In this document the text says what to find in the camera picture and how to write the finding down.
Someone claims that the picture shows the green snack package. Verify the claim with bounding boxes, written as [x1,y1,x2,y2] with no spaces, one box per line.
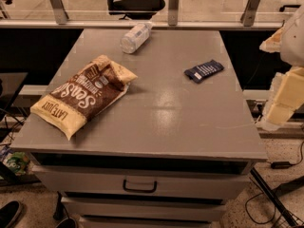
[0,145,29,176]

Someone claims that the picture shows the blue rxbar wrapper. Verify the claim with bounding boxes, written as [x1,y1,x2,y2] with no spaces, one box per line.
[184,60,224,84]

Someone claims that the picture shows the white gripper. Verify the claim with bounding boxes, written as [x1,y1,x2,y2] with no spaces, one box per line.
[259,28,304,131]

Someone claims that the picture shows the grey drawer cabinet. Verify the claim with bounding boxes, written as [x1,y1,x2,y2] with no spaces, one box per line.
[13,28,267,228]

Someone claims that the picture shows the brown and yellow chip bag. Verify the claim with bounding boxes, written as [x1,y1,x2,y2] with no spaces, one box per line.
[30,55,137,140]

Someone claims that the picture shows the clear plastic water bottle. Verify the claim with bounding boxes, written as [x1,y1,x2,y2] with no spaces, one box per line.
[120,22,153,54]

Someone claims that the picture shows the black drawer handle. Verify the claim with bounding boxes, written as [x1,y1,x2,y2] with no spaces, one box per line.
[123,180,158,194]

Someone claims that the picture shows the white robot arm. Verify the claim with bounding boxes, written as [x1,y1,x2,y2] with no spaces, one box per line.
[259,5,304,131]

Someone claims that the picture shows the black office chair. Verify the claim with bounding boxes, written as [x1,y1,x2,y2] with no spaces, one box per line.
[107,0,165,20]

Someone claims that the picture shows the black shoe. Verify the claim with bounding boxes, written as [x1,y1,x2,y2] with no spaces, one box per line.
[55,218,78,228]
[0,200,23,228]

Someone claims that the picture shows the black power cable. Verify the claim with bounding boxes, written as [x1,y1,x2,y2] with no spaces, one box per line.
[244,140,304,226]

